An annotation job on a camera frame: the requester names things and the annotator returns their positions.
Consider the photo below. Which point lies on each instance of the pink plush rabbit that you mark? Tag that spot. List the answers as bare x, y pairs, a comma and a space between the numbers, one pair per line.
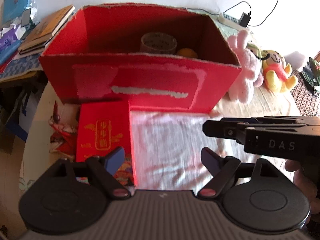
246, 67

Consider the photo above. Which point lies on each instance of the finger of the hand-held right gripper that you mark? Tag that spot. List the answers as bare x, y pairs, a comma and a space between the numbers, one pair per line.
240, 119
217, 128

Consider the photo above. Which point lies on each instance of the blue plastic packet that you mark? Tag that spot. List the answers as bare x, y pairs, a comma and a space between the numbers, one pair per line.
16, 2

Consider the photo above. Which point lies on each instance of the blue patterned table mat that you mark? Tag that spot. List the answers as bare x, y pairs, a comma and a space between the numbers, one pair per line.
22, 71

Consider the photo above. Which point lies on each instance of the person's right hand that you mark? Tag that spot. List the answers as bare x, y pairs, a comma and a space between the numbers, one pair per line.
302, 180

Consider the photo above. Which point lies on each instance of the dark patterned blanket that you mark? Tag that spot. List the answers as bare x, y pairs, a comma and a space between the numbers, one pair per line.
307, 100

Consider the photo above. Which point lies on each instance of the red envelope packet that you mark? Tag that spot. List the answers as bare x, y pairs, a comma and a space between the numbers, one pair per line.
105, 120

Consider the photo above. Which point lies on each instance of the orange wooden gourd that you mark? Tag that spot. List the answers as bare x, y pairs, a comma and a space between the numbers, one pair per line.
187, 53

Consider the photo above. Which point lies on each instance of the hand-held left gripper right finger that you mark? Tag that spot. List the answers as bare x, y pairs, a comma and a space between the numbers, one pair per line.
210, 158

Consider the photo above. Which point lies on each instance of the stack of books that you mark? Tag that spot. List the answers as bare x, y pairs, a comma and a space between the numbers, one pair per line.
47, 30

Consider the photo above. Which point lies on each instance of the red cardboard box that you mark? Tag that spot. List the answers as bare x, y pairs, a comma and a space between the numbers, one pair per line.
150, 80

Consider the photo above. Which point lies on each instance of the green plush toy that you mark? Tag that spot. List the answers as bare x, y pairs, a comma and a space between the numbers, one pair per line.
255, 51

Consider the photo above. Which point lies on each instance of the purple tissue pack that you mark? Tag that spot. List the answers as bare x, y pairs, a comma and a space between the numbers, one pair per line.
8, 40

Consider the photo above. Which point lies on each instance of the clear tape roll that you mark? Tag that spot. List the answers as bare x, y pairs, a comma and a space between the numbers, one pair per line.
157, 42

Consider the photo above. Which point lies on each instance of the black charger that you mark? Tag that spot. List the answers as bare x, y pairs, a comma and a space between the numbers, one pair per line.
245, 18

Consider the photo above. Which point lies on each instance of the white power strip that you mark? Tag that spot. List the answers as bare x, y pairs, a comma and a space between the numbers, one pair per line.
230, 21

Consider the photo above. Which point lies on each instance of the yellow plush tiger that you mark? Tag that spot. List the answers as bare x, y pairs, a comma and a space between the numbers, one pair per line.
277, 72

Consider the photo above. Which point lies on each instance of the red and white ornament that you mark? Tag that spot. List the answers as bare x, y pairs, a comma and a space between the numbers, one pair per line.
63, 130

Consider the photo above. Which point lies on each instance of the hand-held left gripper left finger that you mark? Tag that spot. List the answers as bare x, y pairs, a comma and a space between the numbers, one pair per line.
115, 157

